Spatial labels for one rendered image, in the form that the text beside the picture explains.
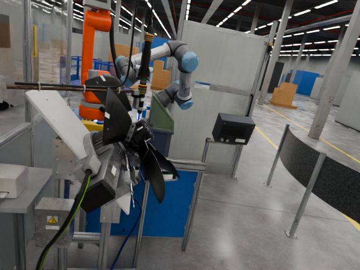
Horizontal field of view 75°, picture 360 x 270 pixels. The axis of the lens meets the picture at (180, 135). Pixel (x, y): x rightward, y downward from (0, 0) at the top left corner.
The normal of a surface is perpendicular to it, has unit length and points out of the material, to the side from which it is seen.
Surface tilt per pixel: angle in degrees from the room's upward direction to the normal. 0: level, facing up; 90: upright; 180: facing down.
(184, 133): 90
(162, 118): 90
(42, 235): 90
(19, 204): 0
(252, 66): 90
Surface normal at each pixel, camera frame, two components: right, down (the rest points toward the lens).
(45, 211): 0.14, 0.34
